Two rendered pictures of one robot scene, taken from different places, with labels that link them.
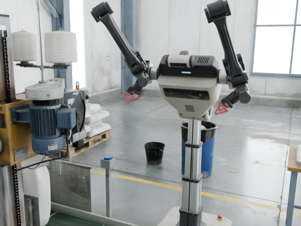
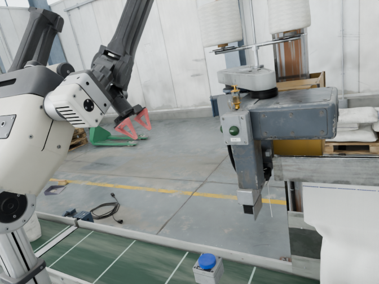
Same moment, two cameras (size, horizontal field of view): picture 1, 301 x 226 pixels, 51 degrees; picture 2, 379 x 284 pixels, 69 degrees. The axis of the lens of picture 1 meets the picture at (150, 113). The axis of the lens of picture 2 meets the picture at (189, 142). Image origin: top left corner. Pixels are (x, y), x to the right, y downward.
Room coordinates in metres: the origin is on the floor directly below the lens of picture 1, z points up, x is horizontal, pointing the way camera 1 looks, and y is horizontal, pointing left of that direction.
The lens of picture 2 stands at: (2.88, 0.41, 1.51)
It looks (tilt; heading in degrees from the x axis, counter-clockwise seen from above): 17 degrees down; 187
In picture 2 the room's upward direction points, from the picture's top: 11 degrees counter-clockwise
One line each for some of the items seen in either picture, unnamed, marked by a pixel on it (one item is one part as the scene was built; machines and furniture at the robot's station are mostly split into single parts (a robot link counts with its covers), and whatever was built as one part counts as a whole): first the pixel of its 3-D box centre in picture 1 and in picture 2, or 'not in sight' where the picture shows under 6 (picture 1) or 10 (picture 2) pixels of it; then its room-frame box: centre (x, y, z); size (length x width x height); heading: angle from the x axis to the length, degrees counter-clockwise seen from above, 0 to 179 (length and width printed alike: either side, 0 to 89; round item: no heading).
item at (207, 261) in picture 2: (108, 158); (207, 262); (2.12, 0.30, 0.84); 0.06 x 0.06 x 0.02
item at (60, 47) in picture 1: (60, 47); (220, 24); (1.69, 0.47, 1.61); 0.17 x 0.17 x 0.17
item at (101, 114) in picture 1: (90, 115); not in sight; (5.28, 1.02, 0.44); 0.68 x 0.44 x 0.15; 155
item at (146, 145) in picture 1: (154, 153); not in sight; (4.27, -0.06, 0.13); 0.30 x 0.30 x 0.26
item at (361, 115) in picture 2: not in sight; (347, 115); (-0.60, 2.01, 0.44); 0.66 x 0.42 x 0.14; 62
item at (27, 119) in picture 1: (27, 115); not in sight; (1.55, 0.62, 1.27); 0.12 x 0.09 x 0.09; 155
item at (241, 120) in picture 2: (82, 96); (237, 128); (2.09, 0.46, 1.29); 0.08 x 0.05 x 0.09; 65
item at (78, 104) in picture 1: (54, 109); (286, 133); (2.00, 0.62, 1.21); 0.30 x 0.25 x 0.30; 65
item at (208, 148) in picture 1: (197, 149); not in sight; (3.91, -0.62, 0.32); 0.51 x 0.48 x 0.65; 155
